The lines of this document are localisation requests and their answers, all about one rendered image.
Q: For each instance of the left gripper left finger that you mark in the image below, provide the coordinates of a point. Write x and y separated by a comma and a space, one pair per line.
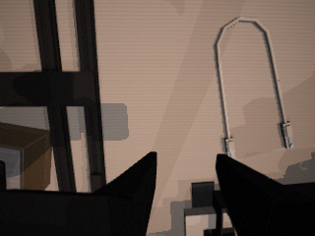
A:
125, 212

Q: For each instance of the grey network cable with plugs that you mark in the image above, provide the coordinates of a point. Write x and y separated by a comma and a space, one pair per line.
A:
285, 125

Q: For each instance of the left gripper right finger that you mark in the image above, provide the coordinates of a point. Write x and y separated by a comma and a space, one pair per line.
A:
261, 206

